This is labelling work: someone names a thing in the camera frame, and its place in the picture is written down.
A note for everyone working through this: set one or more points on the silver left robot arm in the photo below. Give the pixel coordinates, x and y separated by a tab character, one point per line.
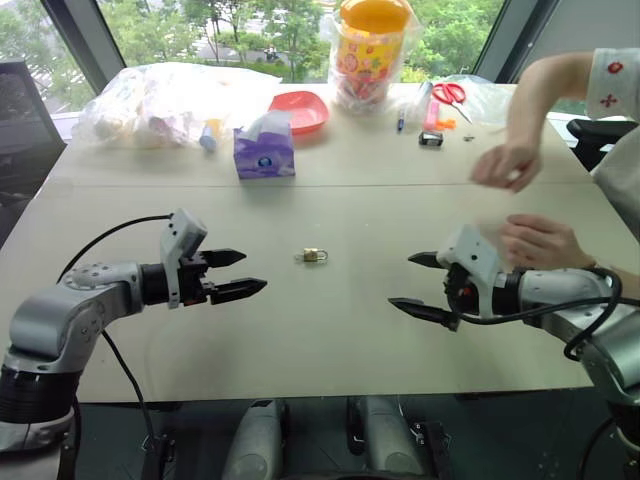
50	320

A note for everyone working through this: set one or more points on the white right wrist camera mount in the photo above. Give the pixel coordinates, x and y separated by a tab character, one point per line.
475	257

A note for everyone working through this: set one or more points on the large clear bag of items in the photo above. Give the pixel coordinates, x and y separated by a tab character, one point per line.
160	107

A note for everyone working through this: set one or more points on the grey rounded leg shell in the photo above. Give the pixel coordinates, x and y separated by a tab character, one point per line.
257	440
387	440

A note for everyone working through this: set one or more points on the person's bare left hand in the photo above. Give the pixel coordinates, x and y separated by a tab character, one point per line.
542	242

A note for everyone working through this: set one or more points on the purple tissue box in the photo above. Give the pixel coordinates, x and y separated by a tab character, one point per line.
265	155

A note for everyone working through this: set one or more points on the small brass padlock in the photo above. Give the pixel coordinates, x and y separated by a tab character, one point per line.
312	255

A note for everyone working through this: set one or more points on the person's bare right hand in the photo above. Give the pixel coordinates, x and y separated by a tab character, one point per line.
510	167

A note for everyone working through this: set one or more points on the black office chair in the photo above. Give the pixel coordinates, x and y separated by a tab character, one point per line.
600	135

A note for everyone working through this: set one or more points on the pink orange small tool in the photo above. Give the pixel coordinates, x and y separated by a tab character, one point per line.
431	115

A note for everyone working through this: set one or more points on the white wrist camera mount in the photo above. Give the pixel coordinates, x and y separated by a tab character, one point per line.
181	235
475	257

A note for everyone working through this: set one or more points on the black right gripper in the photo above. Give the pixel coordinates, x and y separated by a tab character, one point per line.
457	295

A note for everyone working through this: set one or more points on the person's bare right forearm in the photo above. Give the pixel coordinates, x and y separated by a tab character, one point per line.
545	95

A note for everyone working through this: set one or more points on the red plastic plate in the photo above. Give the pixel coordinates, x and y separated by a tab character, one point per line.
305	112

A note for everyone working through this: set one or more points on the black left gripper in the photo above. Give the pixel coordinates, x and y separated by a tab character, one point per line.
192	287

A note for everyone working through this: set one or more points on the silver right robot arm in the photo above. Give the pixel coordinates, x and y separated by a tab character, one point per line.
550	295

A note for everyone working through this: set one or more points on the blue-capped glue bottle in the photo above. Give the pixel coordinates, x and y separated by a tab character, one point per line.
208	138

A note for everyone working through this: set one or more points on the orange-lidded jar in clear bag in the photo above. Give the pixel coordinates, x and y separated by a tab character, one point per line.
367	55

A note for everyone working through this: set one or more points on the person's white patterned shirt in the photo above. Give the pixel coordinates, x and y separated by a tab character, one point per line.
617	150

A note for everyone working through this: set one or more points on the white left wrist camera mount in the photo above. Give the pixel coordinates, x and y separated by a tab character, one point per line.
181	235

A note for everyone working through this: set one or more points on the small orange plastic piece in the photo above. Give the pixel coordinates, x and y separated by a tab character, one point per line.
446	124

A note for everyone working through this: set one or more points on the small black clip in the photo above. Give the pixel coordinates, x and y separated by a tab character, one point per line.
431	139

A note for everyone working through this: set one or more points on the blue pen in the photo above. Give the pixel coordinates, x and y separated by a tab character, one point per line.
400	121

